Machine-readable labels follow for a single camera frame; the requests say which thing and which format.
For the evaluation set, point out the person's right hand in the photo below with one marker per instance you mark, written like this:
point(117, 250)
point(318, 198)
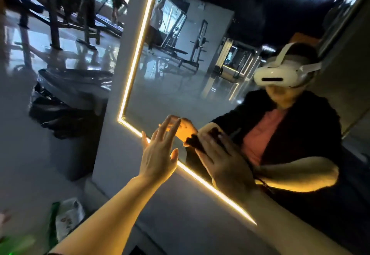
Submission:
point(226, 165)

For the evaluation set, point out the person's left hand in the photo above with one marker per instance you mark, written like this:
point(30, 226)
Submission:
point(157, 156)

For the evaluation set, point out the large wall mirror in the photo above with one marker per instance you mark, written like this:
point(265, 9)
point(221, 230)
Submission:
point(173, 84)

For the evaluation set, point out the person's left forearm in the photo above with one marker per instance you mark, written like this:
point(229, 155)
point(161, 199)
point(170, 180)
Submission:
point(110, 223)

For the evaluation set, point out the black gym weight machine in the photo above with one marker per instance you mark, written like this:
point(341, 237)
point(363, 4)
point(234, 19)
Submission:
point(58, 3)

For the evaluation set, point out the dark brown cleaning cloth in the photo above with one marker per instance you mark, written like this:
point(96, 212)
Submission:
point(196, 141)

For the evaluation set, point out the dark grey plastic bin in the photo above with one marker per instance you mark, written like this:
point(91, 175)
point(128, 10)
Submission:
point(72, 124)

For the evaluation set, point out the person's right forearm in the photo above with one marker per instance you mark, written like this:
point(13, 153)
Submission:
point(295, 229)

